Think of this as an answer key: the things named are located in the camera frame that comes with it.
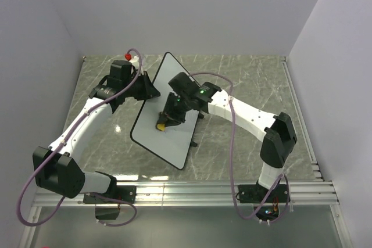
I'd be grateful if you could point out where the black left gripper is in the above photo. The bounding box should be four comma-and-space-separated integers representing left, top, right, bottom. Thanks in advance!
124, 71, 161, 101

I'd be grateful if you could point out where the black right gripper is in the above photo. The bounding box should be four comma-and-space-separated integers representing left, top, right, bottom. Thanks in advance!
156, 92, 191, 128

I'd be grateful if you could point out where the yellow bone-shaped eraser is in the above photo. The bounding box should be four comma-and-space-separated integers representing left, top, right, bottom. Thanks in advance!
156, 124, 166, 131

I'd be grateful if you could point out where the white whiteboard black frame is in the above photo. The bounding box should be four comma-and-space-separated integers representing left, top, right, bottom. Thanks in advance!
130, 52, 198, 170

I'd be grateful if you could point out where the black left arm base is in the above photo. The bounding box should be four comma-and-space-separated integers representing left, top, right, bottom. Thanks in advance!
83, 185, 137, 227

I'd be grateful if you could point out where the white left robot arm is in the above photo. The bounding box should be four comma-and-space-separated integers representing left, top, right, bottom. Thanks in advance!
33, 55, 160, 203

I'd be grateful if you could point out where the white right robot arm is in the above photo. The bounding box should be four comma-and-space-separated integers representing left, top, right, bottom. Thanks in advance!
156, 73, 297, 202

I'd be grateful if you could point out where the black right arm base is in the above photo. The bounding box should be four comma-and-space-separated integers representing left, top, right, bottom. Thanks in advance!
235, 184, 291, 223

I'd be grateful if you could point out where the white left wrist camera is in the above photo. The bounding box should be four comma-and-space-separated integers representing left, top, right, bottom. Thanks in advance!
130, 56, 140, 69

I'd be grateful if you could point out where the aluminium side rail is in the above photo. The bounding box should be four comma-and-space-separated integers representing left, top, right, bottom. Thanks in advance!
280, 56, 324, 181

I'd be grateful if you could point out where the aluminium mounting rail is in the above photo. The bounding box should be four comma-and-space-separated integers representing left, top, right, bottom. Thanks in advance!
31, 181, 340, 208

